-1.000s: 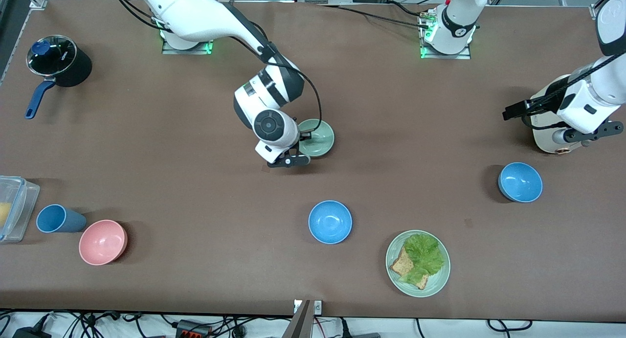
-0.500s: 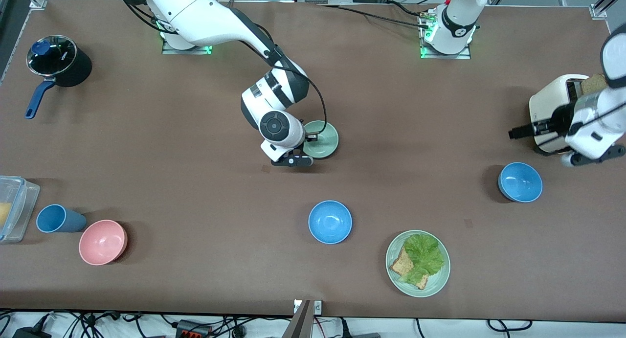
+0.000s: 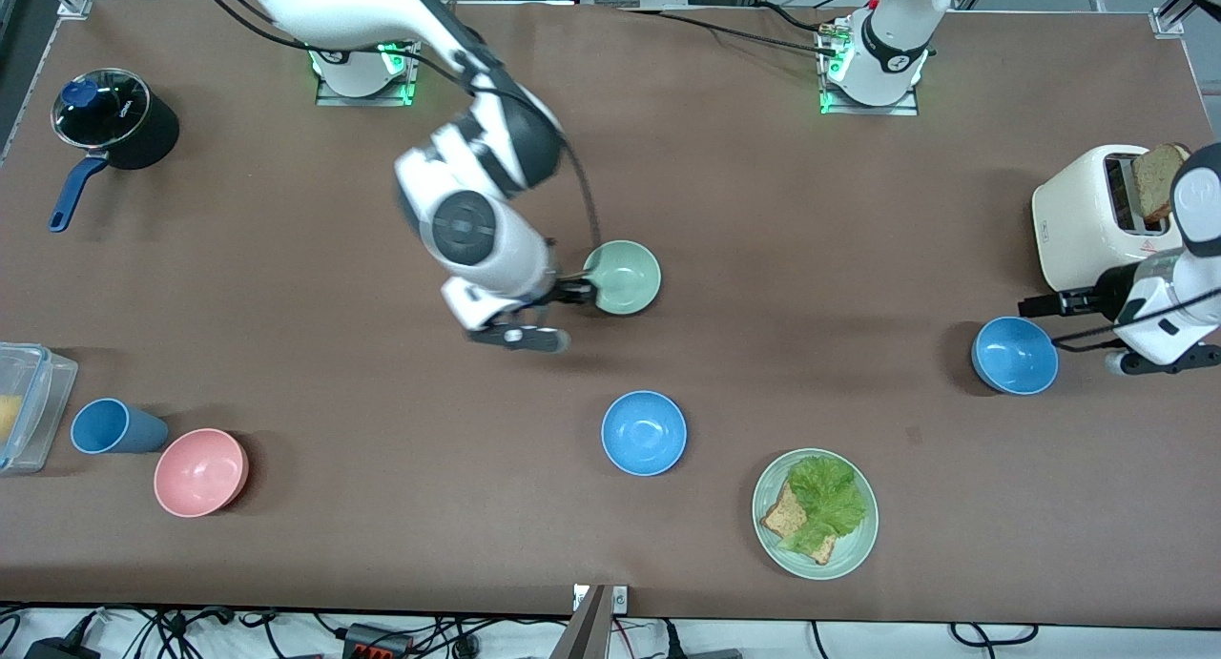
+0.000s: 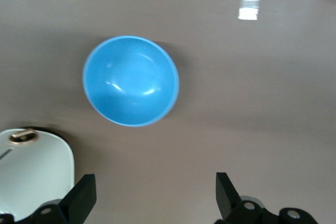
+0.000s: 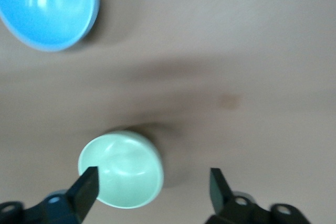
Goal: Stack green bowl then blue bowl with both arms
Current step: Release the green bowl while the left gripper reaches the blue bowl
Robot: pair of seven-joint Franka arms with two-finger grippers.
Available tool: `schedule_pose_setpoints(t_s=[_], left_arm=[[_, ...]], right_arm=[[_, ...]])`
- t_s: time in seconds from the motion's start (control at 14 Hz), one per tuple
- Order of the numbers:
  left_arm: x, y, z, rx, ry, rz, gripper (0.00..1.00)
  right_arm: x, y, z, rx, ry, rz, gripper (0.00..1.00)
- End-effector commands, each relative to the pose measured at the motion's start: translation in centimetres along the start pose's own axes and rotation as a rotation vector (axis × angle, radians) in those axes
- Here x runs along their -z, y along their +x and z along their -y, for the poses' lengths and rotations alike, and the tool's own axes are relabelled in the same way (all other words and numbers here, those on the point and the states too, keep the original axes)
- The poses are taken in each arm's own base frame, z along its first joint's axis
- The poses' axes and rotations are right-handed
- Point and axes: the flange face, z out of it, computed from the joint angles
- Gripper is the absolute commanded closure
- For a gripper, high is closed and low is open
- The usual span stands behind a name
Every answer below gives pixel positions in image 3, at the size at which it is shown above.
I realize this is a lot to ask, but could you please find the grey metal pole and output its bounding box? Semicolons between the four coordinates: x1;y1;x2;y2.
551;585;611;659

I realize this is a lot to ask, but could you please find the pink plastic bowl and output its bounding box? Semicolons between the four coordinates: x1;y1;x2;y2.
154;428;251;519

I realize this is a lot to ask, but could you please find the brown bread slice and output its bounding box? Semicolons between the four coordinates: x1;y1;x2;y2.
760;483;838;566
1131;143;1193;226

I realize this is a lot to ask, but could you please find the cream white toaster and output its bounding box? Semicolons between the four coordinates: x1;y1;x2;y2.
1031;144;1189;293

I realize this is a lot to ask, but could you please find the glass lid blue knob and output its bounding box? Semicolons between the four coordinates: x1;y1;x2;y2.
51;68;152;152

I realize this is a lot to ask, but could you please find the black table cable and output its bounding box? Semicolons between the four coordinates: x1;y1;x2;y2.
752;1;833;34
618;7;840;59

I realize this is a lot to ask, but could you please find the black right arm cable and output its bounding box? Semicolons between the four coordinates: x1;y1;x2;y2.
191;0;604;252

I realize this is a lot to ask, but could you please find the blue plastic cup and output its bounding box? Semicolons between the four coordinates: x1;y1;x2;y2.
71;398;171;455

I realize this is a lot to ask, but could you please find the clear plastic food container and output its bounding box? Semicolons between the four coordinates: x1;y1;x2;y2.
0;342;79;476

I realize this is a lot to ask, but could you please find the green plastic bowl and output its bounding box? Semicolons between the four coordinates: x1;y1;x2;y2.
583;240;662;318

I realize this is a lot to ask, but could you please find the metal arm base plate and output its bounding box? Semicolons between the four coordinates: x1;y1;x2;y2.
818;85;921;117
315;75;418;108

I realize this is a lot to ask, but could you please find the red black connector block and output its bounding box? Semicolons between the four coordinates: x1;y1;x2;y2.
341;624;413;659

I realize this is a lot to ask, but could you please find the blue plastic bowl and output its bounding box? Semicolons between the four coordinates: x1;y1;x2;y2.
971;316;1060;396
601;390;688;477

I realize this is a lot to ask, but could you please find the green lettuce leaf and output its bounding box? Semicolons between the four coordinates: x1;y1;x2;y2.
780;455;869;555

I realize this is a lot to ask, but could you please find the pale green plate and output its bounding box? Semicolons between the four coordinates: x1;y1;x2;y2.
752;447;880;581

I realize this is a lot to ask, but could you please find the black power adapter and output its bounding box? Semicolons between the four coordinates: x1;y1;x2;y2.
24;638;101;659

